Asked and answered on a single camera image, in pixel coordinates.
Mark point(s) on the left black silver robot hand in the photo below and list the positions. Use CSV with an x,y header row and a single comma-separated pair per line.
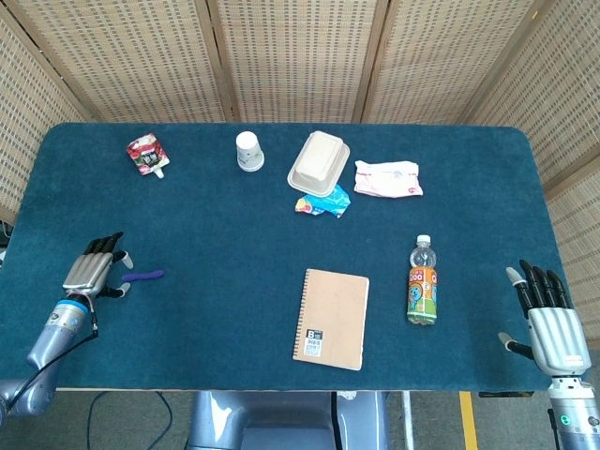
x,y
86,272

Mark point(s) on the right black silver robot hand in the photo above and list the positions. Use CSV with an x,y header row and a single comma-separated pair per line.
x,y
558,333

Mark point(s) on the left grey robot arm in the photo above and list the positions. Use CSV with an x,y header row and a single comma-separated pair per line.
x,y
54,333

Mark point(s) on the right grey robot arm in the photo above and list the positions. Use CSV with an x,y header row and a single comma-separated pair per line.
x,y
574,417

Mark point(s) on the red drink pouch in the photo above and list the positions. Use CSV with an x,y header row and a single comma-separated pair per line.
x,y
147,154

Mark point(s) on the blue felt table cover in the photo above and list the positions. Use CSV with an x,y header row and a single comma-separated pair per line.
x,y
225,258

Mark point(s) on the Qoo plastic drink bottle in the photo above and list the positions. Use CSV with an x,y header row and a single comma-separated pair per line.
x,y
422,290

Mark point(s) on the white table leg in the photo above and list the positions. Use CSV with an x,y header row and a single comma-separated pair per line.
x,y
408,419

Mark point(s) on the white paper cup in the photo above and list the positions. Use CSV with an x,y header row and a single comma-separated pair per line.
x,y
248,152

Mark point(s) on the kraft spiral notebook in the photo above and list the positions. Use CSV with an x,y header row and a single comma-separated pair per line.
x,y
333,319

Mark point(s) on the pink wet wipes pack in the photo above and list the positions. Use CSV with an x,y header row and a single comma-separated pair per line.
x,y
386,178

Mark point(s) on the grey robot torso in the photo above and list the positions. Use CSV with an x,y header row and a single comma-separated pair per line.
x,y
262,422

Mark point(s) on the beige plastic tray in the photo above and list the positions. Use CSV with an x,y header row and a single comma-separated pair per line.
x,y
316,161

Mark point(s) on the blue crumpled snack wrapper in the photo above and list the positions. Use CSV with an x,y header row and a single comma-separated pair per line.
x,y
335,202

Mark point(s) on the woven bamboo folding screen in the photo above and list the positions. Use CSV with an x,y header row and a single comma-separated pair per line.
x,y
290,56

